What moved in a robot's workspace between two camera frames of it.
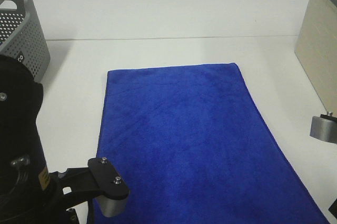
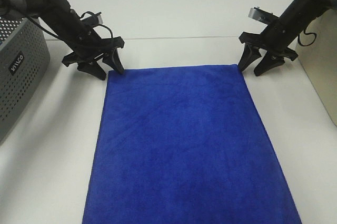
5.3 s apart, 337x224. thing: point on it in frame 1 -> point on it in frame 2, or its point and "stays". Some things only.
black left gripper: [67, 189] -> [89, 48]
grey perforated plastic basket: [20, 34] stays
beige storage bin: [316, 44] stays
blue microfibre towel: [194, 148] stays
